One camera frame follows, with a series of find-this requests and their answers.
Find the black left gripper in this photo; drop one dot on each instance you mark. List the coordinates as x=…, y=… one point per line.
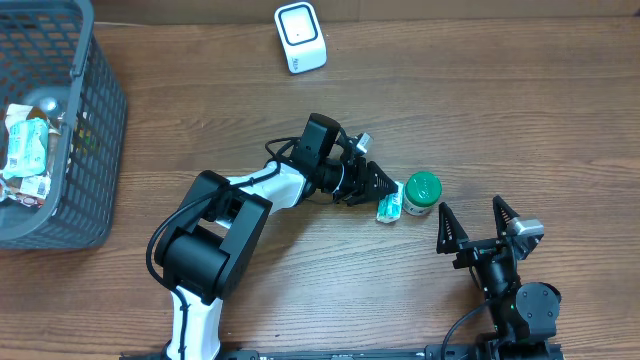
x=367, y=186

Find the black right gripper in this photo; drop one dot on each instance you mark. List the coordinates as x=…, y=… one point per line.
x=480, y=250

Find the teal white tissue packet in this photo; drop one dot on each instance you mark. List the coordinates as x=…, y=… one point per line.
x=390, y=207

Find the green lid white jar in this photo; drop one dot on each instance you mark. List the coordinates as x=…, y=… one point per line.
x=422, y=192

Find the yellow liquid bottle silver cap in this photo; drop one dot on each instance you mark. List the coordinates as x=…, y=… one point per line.
x=52, y=100

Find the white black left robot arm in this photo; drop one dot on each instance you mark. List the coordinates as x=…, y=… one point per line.
x=200, y=252

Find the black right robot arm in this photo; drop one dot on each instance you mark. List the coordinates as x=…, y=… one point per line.
x=523, y=314

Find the white barcode scanner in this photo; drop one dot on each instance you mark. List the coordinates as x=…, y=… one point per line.
x=301, y=37

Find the teal packet in basket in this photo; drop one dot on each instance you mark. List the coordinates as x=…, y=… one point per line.
x=27, y=149

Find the grey plastic mesh basket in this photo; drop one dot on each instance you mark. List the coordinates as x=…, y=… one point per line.
x=52, y=43

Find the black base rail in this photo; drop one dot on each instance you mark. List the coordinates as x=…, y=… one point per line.
x=430, y=352

